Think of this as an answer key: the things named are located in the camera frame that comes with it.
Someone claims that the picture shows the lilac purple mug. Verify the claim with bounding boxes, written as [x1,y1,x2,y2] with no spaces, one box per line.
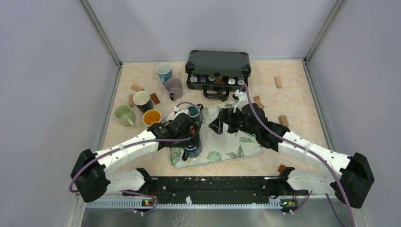
[165,78,183,101]

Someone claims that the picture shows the light green mug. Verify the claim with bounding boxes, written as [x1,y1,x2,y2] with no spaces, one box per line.
[114,105,136,127]

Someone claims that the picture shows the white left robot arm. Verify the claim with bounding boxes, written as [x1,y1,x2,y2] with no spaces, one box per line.
[69,113,201,203]

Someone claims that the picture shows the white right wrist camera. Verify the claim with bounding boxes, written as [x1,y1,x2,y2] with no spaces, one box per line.
[233,90,249,113]

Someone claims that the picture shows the small red-brown block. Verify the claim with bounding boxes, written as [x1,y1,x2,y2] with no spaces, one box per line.
[278,165,287,173]

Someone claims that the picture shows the floral white serving tray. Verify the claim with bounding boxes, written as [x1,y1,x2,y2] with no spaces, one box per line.
[169,103,264,169]

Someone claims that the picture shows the dark wooden block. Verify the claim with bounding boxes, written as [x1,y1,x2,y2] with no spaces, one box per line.
[278,115,289,127]

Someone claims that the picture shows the dark blue mug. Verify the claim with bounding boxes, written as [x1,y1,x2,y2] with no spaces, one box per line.
[182,138,202,161]

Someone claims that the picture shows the dark teal mug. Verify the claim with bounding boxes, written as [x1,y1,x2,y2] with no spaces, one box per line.
[186,104,203,122]

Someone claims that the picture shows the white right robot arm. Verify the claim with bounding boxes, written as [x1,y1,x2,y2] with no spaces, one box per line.
[209,104,375,209]

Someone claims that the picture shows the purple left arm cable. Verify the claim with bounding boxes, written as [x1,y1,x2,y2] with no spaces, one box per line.
[69,101,203,217]

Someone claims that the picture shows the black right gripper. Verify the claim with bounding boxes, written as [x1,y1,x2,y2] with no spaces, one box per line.
[209,106,259,137]

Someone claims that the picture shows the light wooden block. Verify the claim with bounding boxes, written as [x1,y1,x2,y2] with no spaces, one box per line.
[253,96,265,109]

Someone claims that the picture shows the light blue dotted mug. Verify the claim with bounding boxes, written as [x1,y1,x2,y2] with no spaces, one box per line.
[156,62,173,85]

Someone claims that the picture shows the wooden block left lower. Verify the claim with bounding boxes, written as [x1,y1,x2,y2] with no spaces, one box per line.
[150,93,160,105]

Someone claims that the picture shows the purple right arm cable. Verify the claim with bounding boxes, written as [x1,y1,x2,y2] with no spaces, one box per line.
[239,84,356,227]

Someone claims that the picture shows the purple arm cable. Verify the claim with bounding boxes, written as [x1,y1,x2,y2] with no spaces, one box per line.
[69,101,203,217]
[239,84,356,227]

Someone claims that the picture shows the wooden block left upper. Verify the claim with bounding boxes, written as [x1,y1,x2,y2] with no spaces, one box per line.
[131,84,144,92]

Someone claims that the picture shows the wooden block right rear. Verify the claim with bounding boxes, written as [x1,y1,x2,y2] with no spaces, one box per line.
[274,76,283,89]

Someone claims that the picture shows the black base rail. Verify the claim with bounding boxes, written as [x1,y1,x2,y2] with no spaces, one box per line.
[137,168,309,205]

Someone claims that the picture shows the black glossy mug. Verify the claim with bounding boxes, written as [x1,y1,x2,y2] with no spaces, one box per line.
[132,91,153,113]

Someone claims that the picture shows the dark green carrying case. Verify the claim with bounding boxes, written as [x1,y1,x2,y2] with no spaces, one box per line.
[185,50,251,100]

